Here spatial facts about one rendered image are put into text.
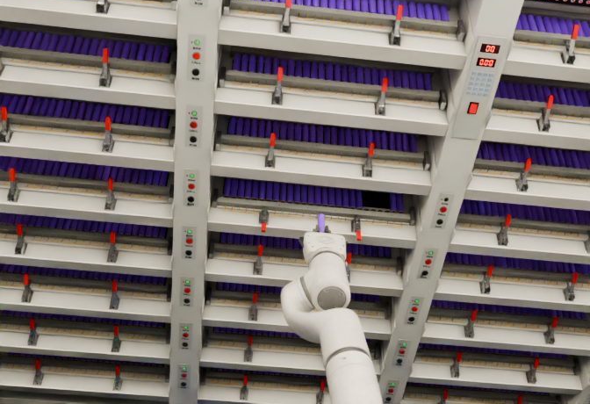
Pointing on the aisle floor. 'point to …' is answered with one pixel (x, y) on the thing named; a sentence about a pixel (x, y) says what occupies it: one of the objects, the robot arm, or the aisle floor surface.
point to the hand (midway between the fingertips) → (321, 233)
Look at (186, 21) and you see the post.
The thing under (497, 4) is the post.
